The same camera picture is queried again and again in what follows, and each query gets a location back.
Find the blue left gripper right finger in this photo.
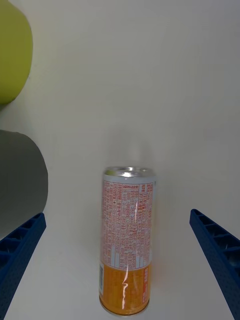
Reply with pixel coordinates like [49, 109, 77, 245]
[189, 208, 240, 320]

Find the grey plastic waste bin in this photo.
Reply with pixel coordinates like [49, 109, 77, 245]
[0, 129, 49, 242]

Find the orange and white drink can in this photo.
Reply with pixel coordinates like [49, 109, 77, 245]
[98, 166, 158, 316]

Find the yellow-green plastic waste bin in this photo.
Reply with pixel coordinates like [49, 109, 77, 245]
[0, 0, 34, 105]

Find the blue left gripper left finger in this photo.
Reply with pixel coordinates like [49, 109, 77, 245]
[0, 212, 47, 320]

